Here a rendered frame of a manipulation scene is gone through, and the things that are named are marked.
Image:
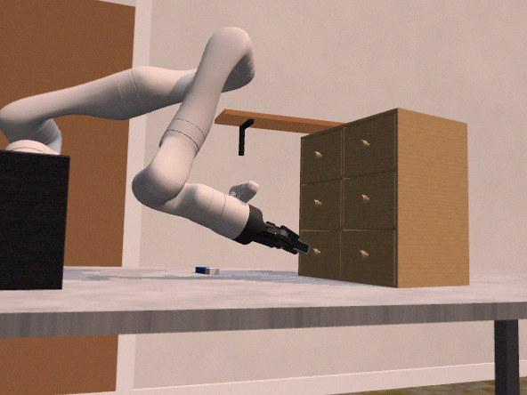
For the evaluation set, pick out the brown wooden drawer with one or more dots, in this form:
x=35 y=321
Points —
x=370 y=200
x=370 y=145
x=321 y=204
x=369 y=255
x=324 y=257
x=326 y=161

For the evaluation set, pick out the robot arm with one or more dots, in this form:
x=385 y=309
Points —
x=227 y=64

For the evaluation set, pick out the brown wooden chest of drawers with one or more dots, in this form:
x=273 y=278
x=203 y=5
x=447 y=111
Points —
x=431 y=200

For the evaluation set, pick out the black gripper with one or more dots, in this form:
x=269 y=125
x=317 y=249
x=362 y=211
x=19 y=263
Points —
x=269 y=234

